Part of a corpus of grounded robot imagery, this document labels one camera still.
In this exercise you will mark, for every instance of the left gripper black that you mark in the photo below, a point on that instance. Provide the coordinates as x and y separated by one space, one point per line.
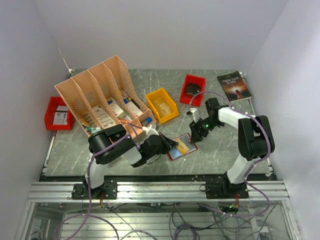
170 143

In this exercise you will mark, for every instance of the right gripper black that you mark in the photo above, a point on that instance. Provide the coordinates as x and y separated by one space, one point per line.
197 134

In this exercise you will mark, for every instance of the red card holder wallet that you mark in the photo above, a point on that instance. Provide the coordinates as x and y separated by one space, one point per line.
175 154

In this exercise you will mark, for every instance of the yellow plastic bin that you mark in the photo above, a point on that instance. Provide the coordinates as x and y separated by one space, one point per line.
159 96

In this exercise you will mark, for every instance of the black credit card stack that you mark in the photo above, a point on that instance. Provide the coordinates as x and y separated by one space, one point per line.
192 89

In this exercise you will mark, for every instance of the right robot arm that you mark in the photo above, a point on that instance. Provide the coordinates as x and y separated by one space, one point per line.
254 140

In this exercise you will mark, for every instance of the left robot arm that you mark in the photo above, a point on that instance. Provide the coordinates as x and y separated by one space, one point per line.
109 144

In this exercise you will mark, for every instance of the gold card in bin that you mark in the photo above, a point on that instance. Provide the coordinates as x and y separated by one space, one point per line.
163 109

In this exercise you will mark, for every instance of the red bin with cards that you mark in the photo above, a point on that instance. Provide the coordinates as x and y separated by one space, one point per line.
201 81

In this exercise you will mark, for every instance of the white cards in left bin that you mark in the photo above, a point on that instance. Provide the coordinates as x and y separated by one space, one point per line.
61 115

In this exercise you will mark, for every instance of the blue capped tube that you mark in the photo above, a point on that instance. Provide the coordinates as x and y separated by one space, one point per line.
148 121

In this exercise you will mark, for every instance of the dark paperback book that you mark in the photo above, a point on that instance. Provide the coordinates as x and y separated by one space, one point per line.
234 86

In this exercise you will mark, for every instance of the pink file organizer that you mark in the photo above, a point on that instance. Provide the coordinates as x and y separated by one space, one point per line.
104 96

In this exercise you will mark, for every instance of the red bin at left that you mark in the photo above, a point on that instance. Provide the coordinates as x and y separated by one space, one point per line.
54 102

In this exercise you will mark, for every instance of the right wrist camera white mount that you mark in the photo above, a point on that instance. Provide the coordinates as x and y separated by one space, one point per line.
194 113

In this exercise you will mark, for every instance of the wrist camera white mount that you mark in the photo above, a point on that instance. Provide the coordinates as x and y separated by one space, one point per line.
150 130
194 113

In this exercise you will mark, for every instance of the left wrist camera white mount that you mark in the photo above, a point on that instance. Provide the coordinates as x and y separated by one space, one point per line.
150 130

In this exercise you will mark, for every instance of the aluminium mounting rail frame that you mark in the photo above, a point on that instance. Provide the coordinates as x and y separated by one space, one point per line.
153 192

